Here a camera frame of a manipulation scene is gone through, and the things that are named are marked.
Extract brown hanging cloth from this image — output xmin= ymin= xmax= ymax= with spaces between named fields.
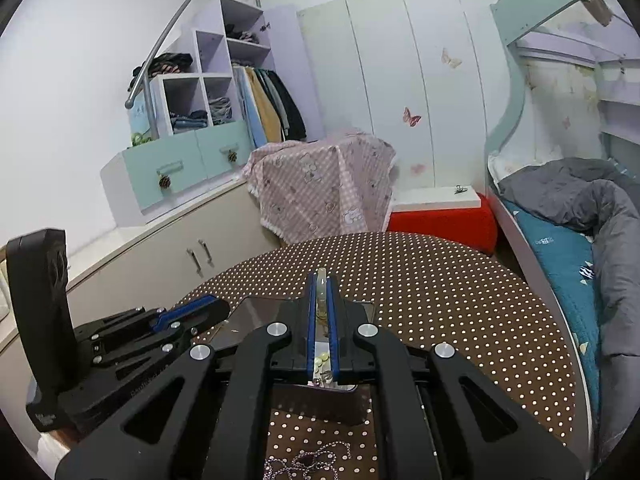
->
xmin=582 ymin=0 xmax=615 ymax=27

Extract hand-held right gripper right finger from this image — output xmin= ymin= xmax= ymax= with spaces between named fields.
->
xmin=327 ymin=270 xmax=587 ymax=480

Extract red storage box white lid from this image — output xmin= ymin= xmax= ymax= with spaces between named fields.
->
xmin=387 ymin=192 xmax=498 ymax=256

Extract white ottoman top board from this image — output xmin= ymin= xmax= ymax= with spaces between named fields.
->
xmin=392 ymin=186 xmax=483 ymax=213

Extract teal bed sheet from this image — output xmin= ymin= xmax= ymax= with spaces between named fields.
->
xmin=502 ymin=200 xmax=601 ymax=411

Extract grey duvet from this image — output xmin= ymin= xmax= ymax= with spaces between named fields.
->
xmin=500 ymin=157 xmax=640 ymax=461

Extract pile of dark clothes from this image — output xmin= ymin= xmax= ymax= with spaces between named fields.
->
xmin=132 ymin=52 xmax=193 ymax=81

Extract teal drawer unit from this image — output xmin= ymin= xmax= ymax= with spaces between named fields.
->
xmin=100 ymin=120 xmax=256 ymax=227

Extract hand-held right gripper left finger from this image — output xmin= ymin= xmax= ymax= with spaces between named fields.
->
xmin=55 ymin=270 xmax=318 ymax=480

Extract yellow hanging garment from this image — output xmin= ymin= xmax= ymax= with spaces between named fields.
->
xmin=247 ymin=67 xmax=283 ymax=143

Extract cream bead bracelet with pendant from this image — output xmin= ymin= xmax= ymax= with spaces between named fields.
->
xmin=312 ymin=267 xmax=333 ymax=388

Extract brown polka dot tablecloth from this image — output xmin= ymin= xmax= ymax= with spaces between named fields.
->
xmin=172 ymin=232 xmax=581 ymax=480

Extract folded grey clothes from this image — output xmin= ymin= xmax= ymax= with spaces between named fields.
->
xmin=209 ymin=99 xmax=233 ymax=125

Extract grey metal handrail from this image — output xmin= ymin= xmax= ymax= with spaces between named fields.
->
xmin=124 ymin=0 xmax=263 ymax=109

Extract silver chain necklace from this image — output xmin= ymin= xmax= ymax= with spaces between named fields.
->
xmin=264 ymin=442 xmax=353 ymax=480

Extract brown metal tin box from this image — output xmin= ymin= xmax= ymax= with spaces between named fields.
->
xmin=207 ymin=296 xmax=377 ymax=425

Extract folded blue jeans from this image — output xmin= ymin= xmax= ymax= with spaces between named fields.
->
xmin=170 ymin=110 xmax=208 ymax=133

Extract pink checked bear cloth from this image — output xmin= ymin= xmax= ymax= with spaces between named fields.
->
xmin=242 ymin=127 xmax=398 ymax=247

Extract white wardrobe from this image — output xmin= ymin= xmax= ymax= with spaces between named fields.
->
xmin=297 ymin=0 xmax=516 ymax=196

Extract lilac stair shelf unit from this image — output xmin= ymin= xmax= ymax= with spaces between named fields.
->
xmin=127 ymin=0 xmax=326 ymax=151

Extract dark clothes in cubby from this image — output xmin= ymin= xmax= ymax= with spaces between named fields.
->
xmin=225 ymin=24 xmax=261 ymax=43

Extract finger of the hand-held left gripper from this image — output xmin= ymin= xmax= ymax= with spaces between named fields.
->
xmin=75 ymin=295 xmax=218 ymax=341
xmin=92 ymin=300 xmax=232 ymax=366

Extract grey-green hanging garment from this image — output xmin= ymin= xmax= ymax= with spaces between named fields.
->
xmin=260 ymin=69 xmax=291 ymax=133

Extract black hanging jacket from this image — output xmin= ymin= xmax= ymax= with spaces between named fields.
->
xmin=270 ymin=71 xmax=307 ymax=141

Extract light blue hanging garment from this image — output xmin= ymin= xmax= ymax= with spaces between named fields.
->
xmin=235 ymin=67 xmax=268 ymax=148

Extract low white cabinet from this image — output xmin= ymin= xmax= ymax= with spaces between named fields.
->
xmin=0 ymin=177 xmax=281 ymax=361

